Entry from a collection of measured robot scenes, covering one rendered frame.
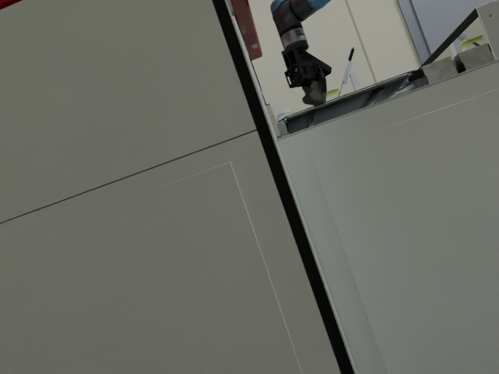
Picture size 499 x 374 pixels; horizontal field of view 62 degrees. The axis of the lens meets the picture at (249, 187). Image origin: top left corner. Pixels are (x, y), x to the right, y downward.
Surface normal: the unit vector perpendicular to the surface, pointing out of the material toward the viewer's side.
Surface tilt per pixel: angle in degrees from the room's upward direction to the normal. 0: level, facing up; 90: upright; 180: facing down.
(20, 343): 90
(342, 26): 90
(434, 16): 90
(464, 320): 90
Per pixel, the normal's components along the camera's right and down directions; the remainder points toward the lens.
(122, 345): -0.12, -0.01
